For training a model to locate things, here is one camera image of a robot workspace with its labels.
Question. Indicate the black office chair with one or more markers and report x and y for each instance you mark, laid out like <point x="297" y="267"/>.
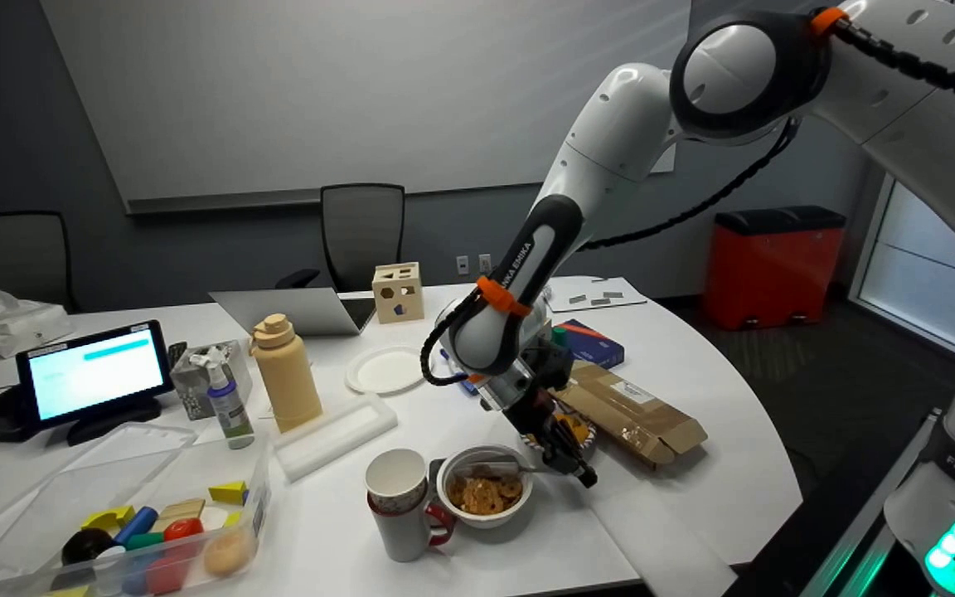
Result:
<point x="364" y="226"/>
<point x="36" y="255"/>

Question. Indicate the cream bottle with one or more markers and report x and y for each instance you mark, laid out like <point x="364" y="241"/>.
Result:
<point x="287" y="372"/>

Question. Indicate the crumpled white plastic bag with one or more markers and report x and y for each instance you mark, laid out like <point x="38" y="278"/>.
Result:
<point x="28" y="323"/>

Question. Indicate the white round plate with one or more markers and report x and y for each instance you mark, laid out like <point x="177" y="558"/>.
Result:
<point x="386" y="372"/>

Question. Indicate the small carton box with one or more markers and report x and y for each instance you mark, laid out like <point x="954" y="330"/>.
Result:
<point x="191" y="378"/>

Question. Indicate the black office chair right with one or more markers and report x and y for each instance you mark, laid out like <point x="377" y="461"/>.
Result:
<point x="364" y="226"/>

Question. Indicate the silver laptop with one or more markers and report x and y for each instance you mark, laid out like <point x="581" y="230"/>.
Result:
<point x="316" y="311"/>

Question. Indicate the small spray bottle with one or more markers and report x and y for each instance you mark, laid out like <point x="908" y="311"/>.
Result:
<point x="224" y="394"/>

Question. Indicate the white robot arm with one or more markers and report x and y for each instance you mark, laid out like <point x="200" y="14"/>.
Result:
<point x="880" y="69"/>

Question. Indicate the wooden shape sorter cube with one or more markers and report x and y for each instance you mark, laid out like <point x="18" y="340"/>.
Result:
<point x="397" y="290"/>

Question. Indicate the white board with strips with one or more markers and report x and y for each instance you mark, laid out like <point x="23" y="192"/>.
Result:
<point x="602" y="300"/>

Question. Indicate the clear bin of toys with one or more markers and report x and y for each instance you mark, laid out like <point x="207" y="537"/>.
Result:
<point x="144" y="510"/>

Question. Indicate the metal spoon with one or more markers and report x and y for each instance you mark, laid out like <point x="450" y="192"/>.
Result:
<point x="503" y="464"/>

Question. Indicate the red trash bin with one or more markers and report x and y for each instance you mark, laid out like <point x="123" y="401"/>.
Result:
<point x="770" y="267"/>

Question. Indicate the white foam tray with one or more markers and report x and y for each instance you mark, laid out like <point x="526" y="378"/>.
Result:
<point x="333" y="435"/>

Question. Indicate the tablet with lit screen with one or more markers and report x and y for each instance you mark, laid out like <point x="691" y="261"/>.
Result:
<point x="97" y="381"/>

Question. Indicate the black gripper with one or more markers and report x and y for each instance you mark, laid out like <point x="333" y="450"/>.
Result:
<point x="526" y="392"/>

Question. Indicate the small bowl orange snacks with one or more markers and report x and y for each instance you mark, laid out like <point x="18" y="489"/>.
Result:
<point x="580" y="424"/>

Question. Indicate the brown paper package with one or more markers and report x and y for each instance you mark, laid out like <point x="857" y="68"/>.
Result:
<point x="631" y="414"/>

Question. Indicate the white mug red handle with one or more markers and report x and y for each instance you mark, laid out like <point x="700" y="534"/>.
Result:
<point x="404" y="504"/>

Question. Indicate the white cereal bowl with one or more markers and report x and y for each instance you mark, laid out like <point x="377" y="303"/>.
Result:
<point x="479" y="497"/>

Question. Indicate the black office chair far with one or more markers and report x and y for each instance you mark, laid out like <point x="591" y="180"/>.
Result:
<point x="36" y="255"/>

